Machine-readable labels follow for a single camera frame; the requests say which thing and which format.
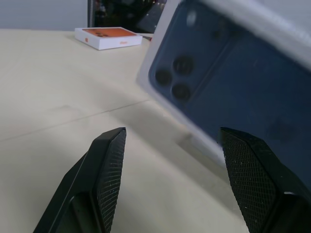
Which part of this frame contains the orange and white phone box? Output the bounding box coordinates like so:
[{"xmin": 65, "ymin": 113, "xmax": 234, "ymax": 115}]
[{"xmin": 74, "ymin": 26, "xmax": 143, "ymax": 51}]

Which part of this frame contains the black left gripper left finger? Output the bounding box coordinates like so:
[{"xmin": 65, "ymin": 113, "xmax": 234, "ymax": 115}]
[{"xmin": 33, "ymin": 126, "xmax": 127, "ymax": 233}]

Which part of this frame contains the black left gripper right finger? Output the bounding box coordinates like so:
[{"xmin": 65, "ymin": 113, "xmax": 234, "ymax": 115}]
[{"xmin": 220, "ymin": 127, "xmax": 311, "ymax": 233}]

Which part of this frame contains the dark monitor screen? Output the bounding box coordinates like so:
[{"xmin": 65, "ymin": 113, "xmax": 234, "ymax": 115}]
[{"xmin": 93, "ymin": 0, "xmax": 172, "ymax": 34}]

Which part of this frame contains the grey window frame post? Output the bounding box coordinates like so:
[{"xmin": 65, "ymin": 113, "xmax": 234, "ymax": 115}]
[{"xmin": 86, "ymin": 0, "xmax": 95, "ymax": 28}]

